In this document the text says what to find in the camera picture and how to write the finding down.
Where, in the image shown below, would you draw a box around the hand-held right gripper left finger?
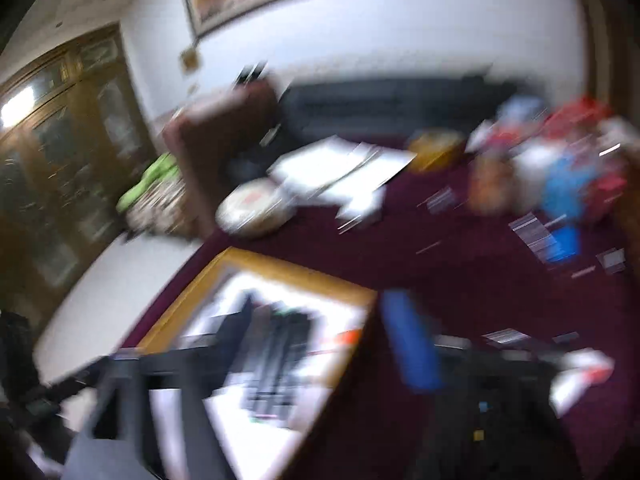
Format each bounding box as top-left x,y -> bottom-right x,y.
64,347 -> 238,480

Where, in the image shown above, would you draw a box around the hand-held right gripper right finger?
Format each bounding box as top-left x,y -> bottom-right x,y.
381,289 -> 583,480

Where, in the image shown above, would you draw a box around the gold rimmed box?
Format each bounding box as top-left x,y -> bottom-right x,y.
134,246 -> 379,480

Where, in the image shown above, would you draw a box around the white jar with red label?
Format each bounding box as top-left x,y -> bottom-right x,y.
549,347 -> 617,417

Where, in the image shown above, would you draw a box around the white papers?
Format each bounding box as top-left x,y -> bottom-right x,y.
267,136 -> 417,223

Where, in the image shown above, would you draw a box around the round gold tin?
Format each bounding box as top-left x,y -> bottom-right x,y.
409,129 -> 467,172

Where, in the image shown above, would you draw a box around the green cloth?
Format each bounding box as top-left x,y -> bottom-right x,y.
116,154 -> 179,212

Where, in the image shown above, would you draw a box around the round white dish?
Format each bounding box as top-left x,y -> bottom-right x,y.
215,179 -> 297,237

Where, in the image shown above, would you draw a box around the blue cartoon print tub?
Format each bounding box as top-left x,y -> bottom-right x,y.
542,152 -> 590,224

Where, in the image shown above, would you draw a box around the wooden glass door cabinet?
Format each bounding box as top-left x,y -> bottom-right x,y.
0,24 -> 157,313

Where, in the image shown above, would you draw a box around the grey chair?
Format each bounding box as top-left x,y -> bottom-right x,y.
279,76 -> 503,142

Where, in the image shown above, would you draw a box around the brown chair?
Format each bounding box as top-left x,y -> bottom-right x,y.
161,79 -> 282,237

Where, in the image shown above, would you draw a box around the blue battery pack with wires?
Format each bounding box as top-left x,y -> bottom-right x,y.
546,225 -> 582,265

